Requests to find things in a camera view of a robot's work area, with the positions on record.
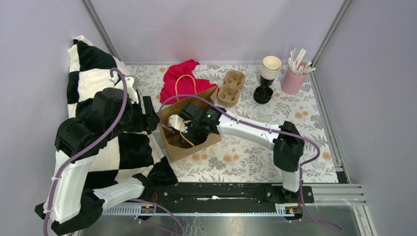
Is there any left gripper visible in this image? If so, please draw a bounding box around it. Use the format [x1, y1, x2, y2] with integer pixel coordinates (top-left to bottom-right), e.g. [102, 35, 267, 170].
[107, 95, 161, 141]

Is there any brown paper bag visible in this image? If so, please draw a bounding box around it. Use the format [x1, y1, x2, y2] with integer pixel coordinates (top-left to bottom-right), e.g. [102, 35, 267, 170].
[159, 74, 221, 163]

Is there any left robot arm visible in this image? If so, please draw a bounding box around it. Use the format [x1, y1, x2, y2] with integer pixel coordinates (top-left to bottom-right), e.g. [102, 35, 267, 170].
[35, 88, 159, 236]

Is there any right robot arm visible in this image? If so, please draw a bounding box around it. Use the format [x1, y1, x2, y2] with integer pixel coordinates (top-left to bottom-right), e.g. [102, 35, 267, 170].
[168, 102, 305, 203]

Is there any cardboard cup carrier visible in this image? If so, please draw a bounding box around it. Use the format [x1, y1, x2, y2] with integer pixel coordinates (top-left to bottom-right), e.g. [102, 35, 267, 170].
[217, 70, 245, 107]

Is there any black white checkered pillow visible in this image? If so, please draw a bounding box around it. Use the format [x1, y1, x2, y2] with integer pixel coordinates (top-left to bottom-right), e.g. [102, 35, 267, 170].
[66, 35, 178, 189]

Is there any red cloth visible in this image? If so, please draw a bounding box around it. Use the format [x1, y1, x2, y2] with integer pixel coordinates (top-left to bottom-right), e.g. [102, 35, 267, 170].
[159, 59, 217, 103]

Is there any floral table mat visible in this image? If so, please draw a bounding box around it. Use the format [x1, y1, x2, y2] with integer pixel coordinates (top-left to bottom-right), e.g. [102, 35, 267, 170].
[128, 63, 339, 184]

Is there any stack of black lids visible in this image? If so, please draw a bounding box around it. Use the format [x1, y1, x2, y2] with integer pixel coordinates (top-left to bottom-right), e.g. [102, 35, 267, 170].
[253, 86, 273, 104]

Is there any stack of paper cups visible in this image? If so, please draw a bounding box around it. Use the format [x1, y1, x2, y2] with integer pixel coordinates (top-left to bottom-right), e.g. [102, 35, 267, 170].
[260, 56, 282, 86]

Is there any pink straw holder cup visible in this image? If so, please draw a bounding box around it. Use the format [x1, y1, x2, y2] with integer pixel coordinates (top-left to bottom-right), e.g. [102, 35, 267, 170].
[281, 63, 308, 95]

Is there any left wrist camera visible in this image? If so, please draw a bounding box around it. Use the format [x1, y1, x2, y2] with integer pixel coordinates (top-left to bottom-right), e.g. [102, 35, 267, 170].
[109, 75, 140, 104]

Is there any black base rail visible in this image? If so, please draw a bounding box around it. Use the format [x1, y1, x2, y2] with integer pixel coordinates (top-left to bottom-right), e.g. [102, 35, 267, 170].
[139, 182, 315, 214]

